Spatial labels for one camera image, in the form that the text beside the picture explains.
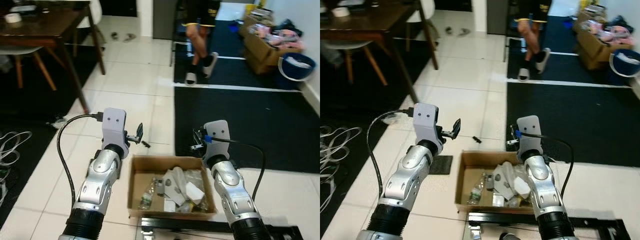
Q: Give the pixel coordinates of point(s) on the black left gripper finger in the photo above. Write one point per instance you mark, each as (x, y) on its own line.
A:
(139, 132)
(456, 128)

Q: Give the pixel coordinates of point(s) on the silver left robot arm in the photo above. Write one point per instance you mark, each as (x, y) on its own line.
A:
(405, 175)
(97, 185)

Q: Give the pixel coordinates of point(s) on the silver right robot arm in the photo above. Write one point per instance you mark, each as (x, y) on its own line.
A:
(545, 190)
(232, 192)

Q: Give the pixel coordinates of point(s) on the open cardboard rubbish box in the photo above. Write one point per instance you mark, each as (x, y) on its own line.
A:
(465, 175)
(136, 185)

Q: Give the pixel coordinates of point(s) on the flat black pad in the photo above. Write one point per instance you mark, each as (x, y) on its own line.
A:
(442, 165)

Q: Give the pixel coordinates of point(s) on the grey crumpled packaging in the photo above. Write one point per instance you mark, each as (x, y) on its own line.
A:
(175, 182)
(505, 177)

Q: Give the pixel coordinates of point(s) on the large black floor mat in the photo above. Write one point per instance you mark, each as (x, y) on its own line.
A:
(575, 115)
(250, 120)

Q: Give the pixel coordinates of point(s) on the clear plastic bottle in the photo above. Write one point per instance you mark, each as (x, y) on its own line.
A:
(477, 192)
(148, 196)

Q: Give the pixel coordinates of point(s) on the pair of grey slippers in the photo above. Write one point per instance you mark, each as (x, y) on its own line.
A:
(122, 37)
(457, 32)

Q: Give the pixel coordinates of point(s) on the person legs black shorts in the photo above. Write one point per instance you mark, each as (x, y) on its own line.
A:
(530, 32)
(197, 37)

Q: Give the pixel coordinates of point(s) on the cardboard box of clutter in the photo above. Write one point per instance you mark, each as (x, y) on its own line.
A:
(260, 47)
(592, 45)

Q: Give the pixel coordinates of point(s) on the blue bucket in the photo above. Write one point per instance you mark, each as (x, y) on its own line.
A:
(297, 67)
(625, 64)

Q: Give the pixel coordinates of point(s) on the white chair wooden legs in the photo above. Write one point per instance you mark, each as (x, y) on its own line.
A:
(345, 46)
(20, 51)

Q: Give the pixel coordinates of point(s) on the dark wooden table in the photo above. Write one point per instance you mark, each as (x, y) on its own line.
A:
(360, 25)
(35, 30)

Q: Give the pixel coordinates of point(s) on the white tape roll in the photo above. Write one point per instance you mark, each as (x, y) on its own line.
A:
(341, 12)
(12, 18)

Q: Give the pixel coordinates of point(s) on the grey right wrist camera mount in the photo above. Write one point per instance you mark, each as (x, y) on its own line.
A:
(217, 136)
(530, 131)

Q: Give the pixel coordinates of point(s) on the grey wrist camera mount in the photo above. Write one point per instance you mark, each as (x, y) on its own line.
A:
(426, 122)
(530, 131)
(217, 136)
(114, 125)

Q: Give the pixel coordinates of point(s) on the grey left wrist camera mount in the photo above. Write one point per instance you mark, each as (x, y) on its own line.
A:
(114, 125)
(426, 122)

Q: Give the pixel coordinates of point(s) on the black metal frame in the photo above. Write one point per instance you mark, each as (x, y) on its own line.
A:
(200, 229)
(595, 226)

